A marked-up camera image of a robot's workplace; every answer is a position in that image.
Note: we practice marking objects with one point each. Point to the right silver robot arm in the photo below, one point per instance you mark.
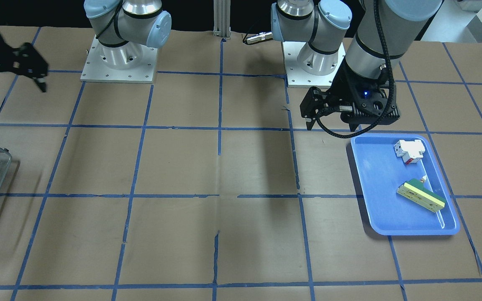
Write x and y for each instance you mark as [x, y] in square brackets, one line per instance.
[128, 35]

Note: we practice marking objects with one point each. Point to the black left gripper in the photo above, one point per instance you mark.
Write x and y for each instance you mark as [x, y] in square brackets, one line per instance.
[343, 93]

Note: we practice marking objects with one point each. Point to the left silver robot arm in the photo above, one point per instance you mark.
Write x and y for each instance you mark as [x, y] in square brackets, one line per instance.
[384, 34]

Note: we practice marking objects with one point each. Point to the yellow green terminal block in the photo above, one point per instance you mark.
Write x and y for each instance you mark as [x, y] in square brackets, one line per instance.
[414, 190]

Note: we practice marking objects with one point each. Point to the blue plastic tray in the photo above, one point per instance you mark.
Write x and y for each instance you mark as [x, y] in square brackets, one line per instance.
[381, 172]

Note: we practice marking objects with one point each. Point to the white circuit breaker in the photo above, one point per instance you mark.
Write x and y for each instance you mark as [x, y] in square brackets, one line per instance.
[410, 151]

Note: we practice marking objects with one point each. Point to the aluminium frame post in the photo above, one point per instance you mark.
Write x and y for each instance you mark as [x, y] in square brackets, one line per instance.
[221, 14]

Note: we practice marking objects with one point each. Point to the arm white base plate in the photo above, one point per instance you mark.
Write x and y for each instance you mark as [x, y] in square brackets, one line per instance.
[129, 63]
[312, 77]

